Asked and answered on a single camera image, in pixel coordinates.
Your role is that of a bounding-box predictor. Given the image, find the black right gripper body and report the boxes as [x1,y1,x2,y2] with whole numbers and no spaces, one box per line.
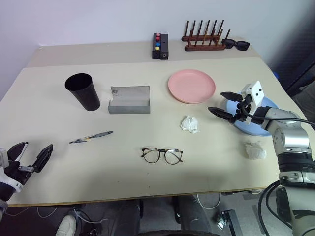
[231,94,254,123]

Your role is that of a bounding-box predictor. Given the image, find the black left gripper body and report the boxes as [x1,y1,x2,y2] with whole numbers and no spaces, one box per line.
[4,160,34,185]

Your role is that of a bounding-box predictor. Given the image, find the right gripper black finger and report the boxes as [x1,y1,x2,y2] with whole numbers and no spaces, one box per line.
[220,91,245,102]
[208,107,236,123]

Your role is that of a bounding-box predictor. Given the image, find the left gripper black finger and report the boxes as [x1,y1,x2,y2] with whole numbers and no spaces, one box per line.
[31,144,54,173]
[8,141,29,163]

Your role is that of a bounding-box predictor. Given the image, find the light blue plate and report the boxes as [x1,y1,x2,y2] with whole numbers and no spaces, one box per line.
[225,96,280,137]

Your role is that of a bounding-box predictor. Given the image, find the small crumpled white tissue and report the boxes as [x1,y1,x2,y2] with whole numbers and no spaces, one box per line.
[180,115,201,134]

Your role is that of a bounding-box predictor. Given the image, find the pink plate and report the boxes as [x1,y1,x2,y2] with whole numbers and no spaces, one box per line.
[168,69,217,104]

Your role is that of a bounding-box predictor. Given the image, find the large crumpled white tissue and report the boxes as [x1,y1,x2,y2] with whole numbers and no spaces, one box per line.
[244,140,267,161]

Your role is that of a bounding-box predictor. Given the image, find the black sunglasses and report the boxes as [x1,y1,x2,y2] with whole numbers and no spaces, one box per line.
[221,38,251,52]

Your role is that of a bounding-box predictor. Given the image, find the brown wooden peg rack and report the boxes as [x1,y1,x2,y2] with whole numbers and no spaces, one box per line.
[181,19,232,52]

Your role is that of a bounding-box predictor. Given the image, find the grey pen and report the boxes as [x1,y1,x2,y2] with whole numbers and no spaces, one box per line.
[68,130,114,145]

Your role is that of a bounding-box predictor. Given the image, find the white shoe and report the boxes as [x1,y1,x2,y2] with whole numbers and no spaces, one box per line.
[55,213,78,236]

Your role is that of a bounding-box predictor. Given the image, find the black plastic cup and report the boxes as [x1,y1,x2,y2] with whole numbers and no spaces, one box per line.
[64,73,101,112]

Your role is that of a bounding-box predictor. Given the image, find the tortoiseshell eyeglasses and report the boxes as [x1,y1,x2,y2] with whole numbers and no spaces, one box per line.
[141,147,185,165]

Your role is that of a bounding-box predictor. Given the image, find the black box with coloured buttons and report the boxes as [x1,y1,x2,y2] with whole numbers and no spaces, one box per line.
[152,32,170,60]

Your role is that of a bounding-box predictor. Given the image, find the dark rounded shape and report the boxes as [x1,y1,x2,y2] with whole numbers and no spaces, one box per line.
[171,193,210,236]
[114,198,144,236]

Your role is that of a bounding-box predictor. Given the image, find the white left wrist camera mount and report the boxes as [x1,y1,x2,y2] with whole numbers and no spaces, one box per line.
[0,147,24,193]

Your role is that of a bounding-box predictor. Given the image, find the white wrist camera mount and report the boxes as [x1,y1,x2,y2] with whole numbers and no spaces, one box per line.
[0,147,24,193]
[240,80,268,124]

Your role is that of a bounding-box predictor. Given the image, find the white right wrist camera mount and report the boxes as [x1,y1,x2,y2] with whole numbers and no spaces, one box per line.
[240,80,268,124]

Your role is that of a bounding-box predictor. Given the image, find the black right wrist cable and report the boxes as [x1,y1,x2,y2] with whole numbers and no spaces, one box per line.
[241,102,315,126]

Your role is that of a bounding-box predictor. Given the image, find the black chair frame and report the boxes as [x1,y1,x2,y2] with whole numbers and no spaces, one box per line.
[270,52,315,99]

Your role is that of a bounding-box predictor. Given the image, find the white floor cable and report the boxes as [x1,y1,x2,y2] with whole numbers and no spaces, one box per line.
[195,192,221,210]

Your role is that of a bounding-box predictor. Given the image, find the black robot body cable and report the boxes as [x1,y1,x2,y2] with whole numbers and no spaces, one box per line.
[256,180,295,236]

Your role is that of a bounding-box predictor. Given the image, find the black metal floor bracket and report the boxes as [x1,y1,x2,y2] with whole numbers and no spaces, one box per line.
[216,209,243,236]

